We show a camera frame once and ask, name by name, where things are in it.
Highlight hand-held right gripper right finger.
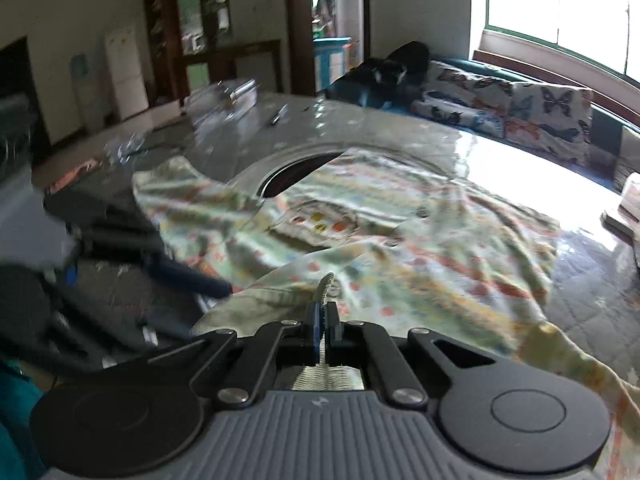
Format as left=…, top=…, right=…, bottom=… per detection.
left=325, top=304, right=508, bottom=406

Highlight clear plastic bag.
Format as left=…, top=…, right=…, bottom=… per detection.
left=184, top=78, right=259, bottom=123

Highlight water dispenser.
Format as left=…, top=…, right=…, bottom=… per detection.
left=69, top=54, right=109, bottom=132

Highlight window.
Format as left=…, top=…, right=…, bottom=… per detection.
left=470, top=0, right=640, bottom=87

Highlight butterfly pattern pillows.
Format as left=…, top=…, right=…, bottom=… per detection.
left=407, top=59, right=597, bottom=167

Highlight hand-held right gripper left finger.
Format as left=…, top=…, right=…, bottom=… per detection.
left=148, top=302, right=325, bottom=408

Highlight white refrigerator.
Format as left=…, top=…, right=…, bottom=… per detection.
left=103, top=23, right=150, bottom=122

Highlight person's teal clothing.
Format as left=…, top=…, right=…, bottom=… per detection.
left=0, top=355, right=38, bottom=480

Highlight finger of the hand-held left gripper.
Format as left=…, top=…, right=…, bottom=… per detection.
left=135, top=307, right=213, bottom=348
left=142, top=252, right=235, bottom=298

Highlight crumpled clear wrapper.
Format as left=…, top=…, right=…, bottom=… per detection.
left=106, top=131, right=148, bottom=160

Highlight red paper sheet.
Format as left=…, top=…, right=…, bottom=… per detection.
left=46, top=157, right=102, bottom=195

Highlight wooden side desk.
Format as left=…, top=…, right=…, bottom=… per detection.
left=181, top=39, right=284, bottom=107

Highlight blue small cabinet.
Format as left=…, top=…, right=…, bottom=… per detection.
left=312, top=36, right=354, bottom=89

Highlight dark wooden cabinet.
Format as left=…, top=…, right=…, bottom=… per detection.
left=142, top=0, right=237, bottom=103

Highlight book stack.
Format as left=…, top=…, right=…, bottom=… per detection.
left=599, top=171, right=640, bottom=266

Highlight teal sofa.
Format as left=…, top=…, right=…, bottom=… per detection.
left=320, top=52, right=640, bottom=196

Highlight floral patterned shirt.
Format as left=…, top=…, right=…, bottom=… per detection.
left=132, top=147, right=640, bottom=480

